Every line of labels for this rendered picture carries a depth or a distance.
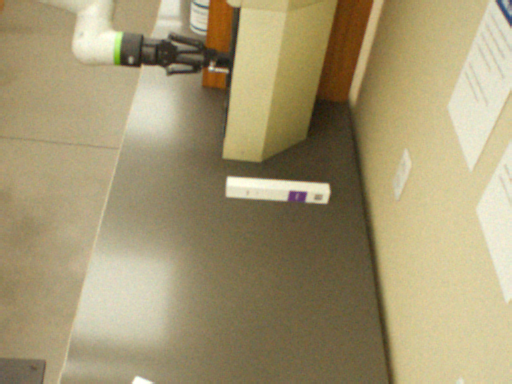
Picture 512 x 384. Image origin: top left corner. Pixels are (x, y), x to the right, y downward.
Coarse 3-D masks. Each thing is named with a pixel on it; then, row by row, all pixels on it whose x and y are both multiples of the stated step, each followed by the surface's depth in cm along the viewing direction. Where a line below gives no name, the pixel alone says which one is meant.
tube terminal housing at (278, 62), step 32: (256, 0) 149; (288, 0) 149; (320, 0) 157; (256, 32) 155; (288, 32) 156; (320, 32) 166; (256, 64) 162; (288, 64) 164; (320, 64) 175; (256, 96) 168; (288, 96) 174; (256, 128) 176; (288, 128) 184; (256, 160) 184
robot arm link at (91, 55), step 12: (84, 24) 167; (96, 24) 167; (108, 24) 170; (84, 36) 167; (96, 36) 167; (108, 36) 168; (120, 36) 169; (72, 48) 170; (84, 48) 167; (96, 48) 168; (108, 48) 168; (84, 60) 170; (96, 60) 170; (108, 60) 170
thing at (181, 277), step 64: (128, 128) 190; (192, 128) 193; (320, 128) 199; (128, 192) 171; (192, 192) 173; (128, 256) 155; (192, 256) 157; (256, 256) 158; (320, 256) 160; (128, 320) 141; (192, 320) 143; (256, 320) 145; (320, 320) 146
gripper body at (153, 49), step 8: (144, 40) 170; (152, 40) 170; (160, 40) 170; (144, 48) 169; (152, 48) 169; (160, 48) 171; (168, 48) 170; (176, 48) 172; (144, 56) 170; (152, 56) 170; (160, 56) 172; (168, 56) 172; (176, 56) 173; (144, 64) 172; (152, 64) 172; (160, 64) 174; (168, 64) 174
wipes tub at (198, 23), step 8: (192, 0) 229; (200, 0) 225; (208, 0) 224; (192, 8) 230; (200, 8) 227; (208, 8) 226; (192, 16) 232; (200, 16) 229; (192, 24) 234; (200, 24) 231; (200, 32) 234
